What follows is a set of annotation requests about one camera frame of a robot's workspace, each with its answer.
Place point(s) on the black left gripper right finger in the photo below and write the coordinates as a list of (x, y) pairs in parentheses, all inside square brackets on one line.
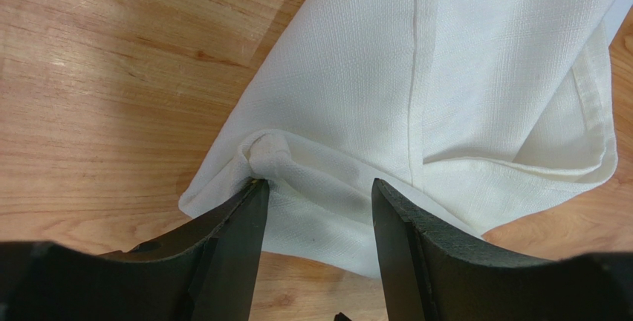
[(431, 270)]

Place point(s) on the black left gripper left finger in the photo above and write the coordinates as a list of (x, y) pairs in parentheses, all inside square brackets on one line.
[(203, 270)]

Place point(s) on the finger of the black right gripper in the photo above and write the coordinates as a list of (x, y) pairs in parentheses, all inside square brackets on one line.
[(341, 317)]

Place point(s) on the white cloth napkin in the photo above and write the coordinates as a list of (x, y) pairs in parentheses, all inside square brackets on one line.
[(479, 111)]

